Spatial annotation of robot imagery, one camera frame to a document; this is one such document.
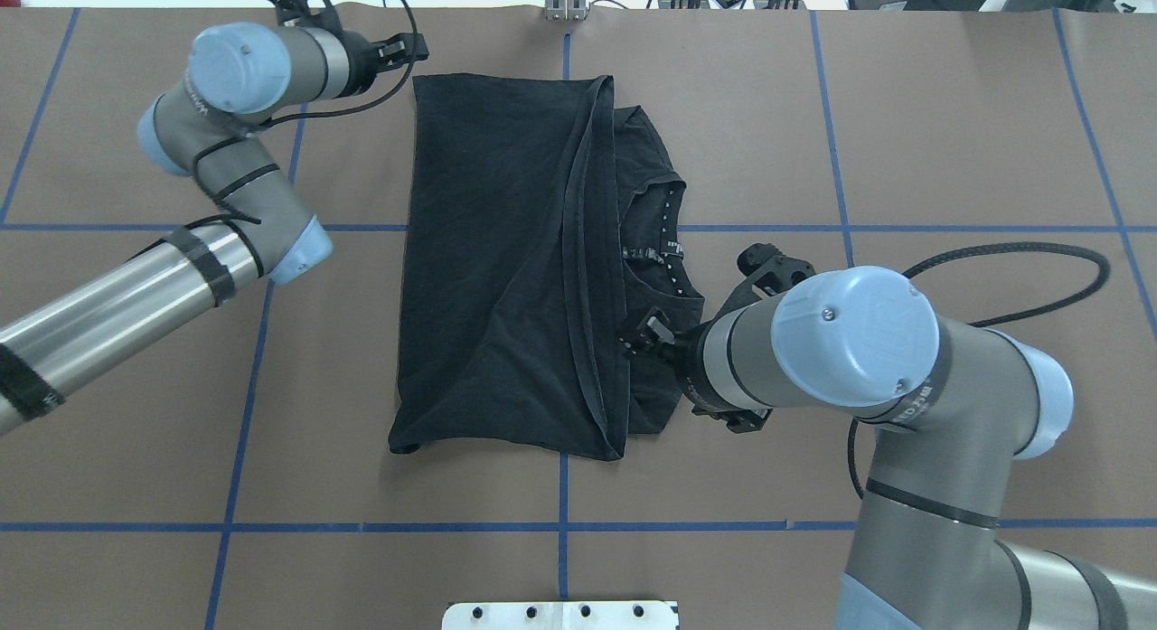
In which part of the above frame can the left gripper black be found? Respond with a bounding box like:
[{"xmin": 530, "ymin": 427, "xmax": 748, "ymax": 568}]
[{"xmin": 342, "ymin": 32, "xmax": 429, "ymax": 92}]

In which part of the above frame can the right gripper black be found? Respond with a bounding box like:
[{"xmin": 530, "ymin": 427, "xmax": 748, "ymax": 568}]
[{"xmin": 619, "ymin": 307, "xmax": 715, "ymax": 405}]

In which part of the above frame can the black graphic t-shirt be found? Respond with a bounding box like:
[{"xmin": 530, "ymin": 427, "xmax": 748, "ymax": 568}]
[{"xmin": 388, "ymin": 73, "xmax": 705, "ymax": 462}]

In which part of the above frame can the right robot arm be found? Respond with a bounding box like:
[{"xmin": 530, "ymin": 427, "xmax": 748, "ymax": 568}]
[{"xmin": 620, "ymin": 265, "xmax": 1154, "ymax": 629}]

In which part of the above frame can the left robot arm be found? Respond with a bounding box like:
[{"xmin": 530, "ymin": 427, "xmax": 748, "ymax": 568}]
[{"xmin": 3, "ymin": 20, "xmax": 429, "ymax": 433}]

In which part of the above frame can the blue tape line crosswise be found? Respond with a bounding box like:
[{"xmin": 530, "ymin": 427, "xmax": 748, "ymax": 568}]
[{"xmin": 0, "ymin": 520, "xmax": 1157, "ymax": 533}]

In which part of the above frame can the brown paper table cover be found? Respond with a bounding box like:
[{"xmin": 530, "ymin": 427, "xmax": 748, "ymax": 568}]
[{"xmin": 1, "ymin": 5, "xmax": 1154, "ymax": 629}]

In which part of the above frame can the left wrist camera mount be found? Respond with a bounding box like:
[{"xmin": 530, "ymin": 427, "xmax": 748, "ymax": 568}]
[{"xmin": 268, "ymin": 0, "xmax": 342, "ymax": 34}]

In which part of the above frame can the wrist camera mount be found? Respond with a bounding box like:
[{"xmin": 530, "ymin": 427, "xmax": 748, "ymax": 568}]
[
  {"xmin": 268, "ymin": 0, "xmax": 342, "ymax": 34},
  {"xmin": 735, "ymin": 243, "xmax": 815, "ymax": 306}
]

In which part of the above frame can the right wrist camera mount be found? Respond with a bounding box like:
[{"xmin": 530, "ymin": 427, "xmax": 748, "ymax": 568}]
[{"xmin": 735, "ymin": 243, "xmax": 815, "ymax": 306}]

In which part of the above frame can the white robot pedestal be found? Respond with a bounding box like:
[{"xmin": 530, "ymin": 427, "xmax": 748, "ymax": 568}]
[{"xmin": 441, "ymin": 600, "xmax": 681, "ymax": 629}]

